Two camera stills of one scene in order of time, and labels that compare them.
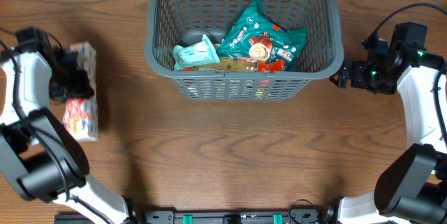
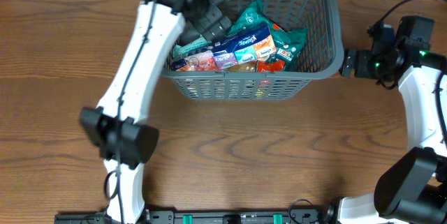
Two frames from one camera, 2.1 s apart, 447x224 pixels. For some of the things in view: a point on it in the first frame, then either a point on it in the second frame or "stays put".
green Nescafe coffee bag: (253, 35) stays put
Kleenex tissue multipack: (80, 116) -> (248, 47)
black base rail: (214, 215) stays put
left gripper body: (73, 76) -> (193, 35)
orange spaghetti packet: (236, 64) stays put
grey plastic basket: (181, 3) stays put
